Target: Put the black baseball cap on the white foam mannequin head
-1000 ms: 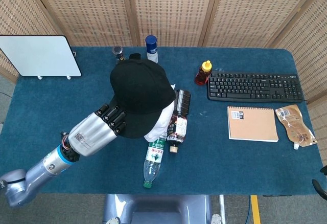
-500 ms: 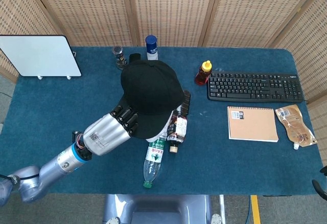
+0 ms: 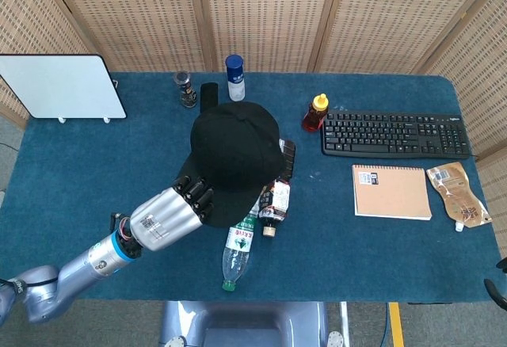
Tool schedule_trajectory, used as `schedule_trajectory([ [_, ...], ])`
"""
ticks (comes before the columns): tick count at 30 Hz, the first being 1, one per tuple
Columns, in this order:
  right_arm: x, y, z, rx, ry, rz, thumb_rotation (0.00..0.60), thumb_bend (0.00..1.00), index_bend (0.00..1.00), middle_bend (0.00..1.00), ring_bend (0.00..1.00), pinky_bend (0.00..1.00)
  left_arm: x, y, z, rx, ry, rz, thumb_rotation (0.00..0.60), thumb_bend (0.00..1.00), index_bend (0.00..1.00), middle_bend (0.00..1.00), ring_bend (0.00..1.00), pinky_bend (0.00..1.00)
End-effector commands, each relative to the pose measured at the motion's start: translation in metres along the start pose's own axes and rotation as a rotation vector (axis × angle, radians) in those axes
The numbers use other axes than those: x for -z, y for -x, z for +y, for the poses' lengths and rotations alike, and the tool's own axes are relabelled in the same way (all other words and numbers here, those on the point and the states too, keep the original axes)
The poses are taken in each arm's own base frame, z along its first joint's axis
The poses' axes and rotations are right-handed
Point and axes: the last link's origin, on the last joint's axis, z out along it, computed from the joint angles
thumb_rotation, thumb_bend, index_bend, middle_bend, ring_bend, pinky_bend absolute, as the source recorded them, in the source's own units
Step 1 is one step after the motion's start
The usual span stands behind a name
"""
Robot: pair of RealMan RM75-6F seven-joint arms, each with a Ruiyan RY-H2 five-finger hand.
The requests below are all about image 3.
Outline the clear water bottle green cap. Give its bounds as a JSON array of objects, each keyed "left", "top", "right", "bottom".
[{"left": 220, "top": 204, "right": 261, "bottom": 292}]

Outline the brown spout pouch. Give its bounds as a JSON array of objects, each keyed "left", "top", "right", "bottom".
[{"left": 425, "top": 161, "right": 494, "bottom": 232}]

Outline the honey bottle yellow cap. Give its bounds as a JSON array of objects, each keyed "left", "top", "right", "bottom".
[{"left": 302, "top": 93, "right": 330, "bottom": 132}]

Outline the dark tea bottle beige cap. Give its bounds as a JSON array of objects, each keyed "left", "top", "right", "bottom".
[{"left": 257, "top": 139, "right": 298, "bottom": 238}]

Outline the wicker folding screen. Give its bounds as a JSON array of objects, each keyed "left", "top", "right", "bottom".
[{"left": 0, "top": 0, "right": 507, "bottom": 245}]

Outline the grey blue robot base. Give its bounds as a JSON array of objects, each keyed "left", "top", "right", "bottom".
[{"left": 158, "top": 300, "right": 330, "bottom": 347}]

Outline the glass pepper grinder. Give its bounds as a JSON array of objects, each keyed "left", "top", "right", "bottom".
[{"left": 173, "top": 71, "right": 198, "bottom": 109}]

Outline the blue tablecloth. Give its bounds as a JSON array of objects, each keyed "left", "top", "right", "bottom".
[{"left": 0, "top": 71, "right": 503, "bottom": 304}]

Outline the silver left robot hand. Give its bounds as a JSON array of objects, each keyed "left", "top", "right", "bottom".
[{"left": 129, "top": 174, "right": 215, "bottom": 252}]

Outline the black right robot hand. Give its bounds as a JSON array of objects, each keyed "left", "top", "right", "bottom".
[{"left": 483, "top": 257, "right": 507, "bottom": 312}]

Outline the white board black frame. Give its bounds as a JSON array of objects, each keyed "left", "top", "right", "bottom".
[{"left": 0, "top": 53, "right": 128, "bottom": 124}]

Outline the brown spiral notebook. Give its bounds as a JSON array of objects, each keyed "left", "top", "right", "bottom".
[{"left": 352, "top": 163, "right": 433, "bottom": 221}]

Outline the black baseball cap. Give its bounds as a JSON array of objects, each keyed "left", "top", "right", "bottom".
[{"left": 176, "top": 101, "right": 285, "bottom": 229}]

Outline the black computer keyboard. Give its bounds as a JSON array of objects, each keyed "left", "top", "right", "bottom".
[{"left": 320, "top": 109, "right": 472, "bottom": 161}]

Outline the white bottle blue cap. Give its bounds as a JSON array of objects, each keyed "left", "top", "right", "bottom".
[{"left": 224, "top": 54, "right": 246, "bottom": 102}]

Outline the black phone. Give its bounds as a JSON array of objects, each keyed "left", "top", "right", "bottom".
[{"left": 199, "top": 82, "right": 219, "bottom": 113}]

